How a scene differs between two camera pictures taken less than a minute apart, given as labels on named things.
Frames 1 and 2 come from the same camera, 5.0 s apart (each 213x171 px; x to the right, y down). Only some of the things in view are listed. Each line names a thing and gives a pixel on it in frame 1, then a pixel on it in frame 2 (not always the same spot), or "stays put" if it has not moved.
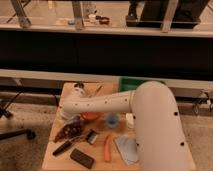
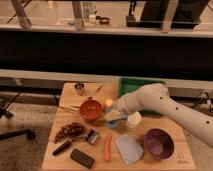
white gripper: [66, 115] -> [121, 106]
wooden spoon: [98, 91] stays put
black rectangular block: [82, 158] stays put
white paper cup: [130, 120] stays put
